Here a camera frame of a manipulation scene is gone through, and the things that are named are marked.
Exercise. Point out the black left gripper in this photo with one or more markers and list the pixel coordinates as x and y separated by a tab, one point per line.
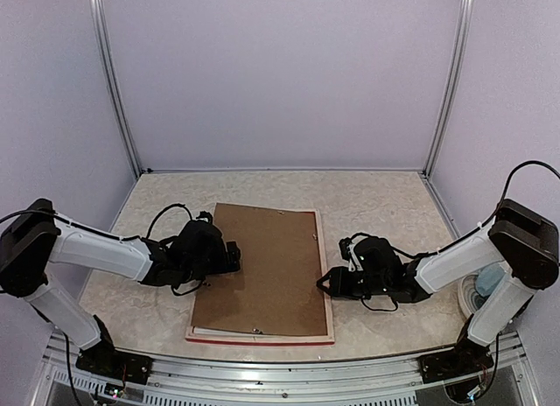
234	256

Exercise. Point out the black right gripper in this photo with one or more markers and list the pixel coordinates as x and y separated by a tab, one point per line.
337	288

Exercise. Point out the brown backing board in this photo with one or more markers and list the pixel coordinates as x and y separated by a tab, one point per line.
275	289

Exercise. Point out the white mat board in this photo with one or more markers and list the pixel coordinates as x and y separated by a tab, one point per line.
222	333

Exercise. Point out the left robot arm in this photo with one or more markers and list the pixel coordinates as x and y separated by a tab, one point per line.
39	236

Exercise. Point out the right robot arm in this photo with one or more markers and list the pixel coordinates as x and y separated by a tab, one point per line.
506	260

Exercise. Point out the white plate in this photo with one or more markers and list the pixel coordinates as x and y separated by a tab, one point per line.
469	299

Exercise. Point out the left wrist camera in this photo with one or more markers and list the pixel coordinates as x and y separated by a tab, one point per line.
199	247

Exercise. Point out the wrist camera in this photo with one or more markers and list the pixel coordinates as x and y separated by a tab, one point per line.
371	257
199	247

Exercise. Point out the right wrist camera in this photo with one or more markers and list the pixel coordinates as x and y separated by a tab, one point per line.
371	257

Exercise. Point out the back aluminium rail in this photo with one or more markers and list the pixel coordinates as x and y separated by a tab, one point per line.
280	169

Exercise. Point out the front aluminium rail base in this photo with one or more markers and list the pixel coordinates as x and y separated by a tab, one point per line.
389	380

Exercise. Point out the left aluminium corner post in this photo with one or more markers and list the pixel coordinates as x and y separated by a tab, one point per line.
101	32

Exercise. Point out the aluminium corner post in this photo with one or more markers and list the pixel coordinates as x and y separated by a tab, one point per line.
452	81
101	32

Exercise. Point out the right aluminium corner post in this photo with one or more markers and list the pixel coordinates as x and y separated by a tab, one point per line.
452	81

